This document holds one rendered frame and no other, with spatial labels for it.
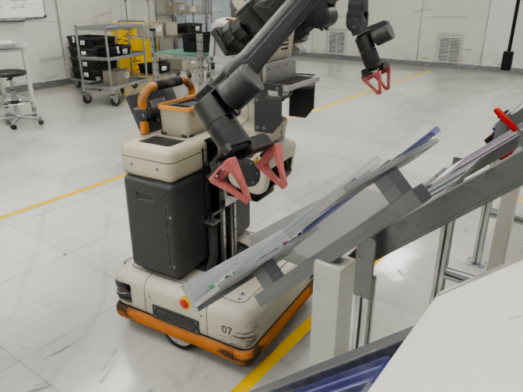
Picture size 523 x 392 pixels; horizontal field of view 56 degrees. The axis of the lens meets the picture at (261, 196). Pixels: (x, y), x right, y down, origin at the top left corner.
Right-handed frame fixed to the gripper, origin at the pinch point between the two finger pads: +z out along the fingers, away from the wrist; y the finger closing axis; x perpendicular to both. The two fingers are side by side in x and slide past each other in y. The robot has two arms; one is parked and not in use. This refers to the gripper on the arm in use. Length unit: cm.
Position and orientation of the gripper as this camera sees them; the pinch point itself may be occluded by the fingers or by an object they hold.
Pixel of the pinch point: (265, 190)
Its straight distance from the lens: 85.0
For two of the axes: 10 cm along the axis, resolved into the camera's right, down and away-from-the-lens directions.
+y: 6.5, -2.7, 7.1
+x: -5.3, 5.0, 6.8
